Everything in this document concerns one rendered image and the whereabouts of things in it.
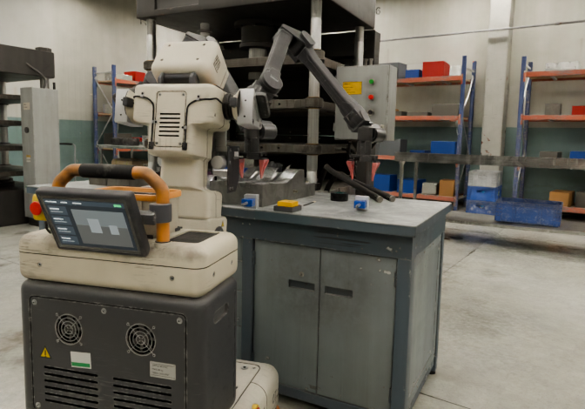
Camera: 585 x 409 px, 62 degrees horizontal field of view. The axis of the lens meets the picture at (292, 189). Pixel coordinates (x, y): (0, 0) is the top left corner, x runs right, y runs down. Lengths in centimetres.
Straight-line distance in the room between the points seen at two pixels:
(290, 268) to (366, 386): 51
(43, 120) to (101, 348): 491
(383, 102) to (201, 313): 172
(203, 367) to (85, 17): 933
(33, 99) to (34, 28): 374
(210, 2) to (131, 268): 206
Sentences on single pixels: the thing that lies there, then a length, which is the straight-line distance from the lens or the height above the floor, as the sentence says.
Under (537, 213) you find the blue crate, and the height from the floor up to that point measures 37.
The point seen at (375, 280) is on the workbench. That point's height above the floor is 58.
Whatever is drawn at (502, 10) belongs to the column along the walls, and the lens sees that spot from 834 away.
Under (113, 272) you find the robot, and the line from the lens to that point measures 129.
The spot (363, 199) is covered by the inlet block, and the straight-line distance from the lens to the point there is 191.
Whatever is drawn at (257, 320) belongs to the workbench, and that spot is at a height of 33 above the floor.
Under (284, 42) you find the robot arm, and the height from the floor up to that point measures 144.
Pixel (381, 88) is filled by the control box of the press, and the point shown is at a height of 135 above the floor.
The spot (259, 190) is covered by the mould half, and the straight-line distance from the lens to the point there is 192.
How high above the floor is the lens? 108
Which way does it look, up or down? 6 degrees down
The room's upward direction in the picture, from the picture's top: 1 degrees clockwise
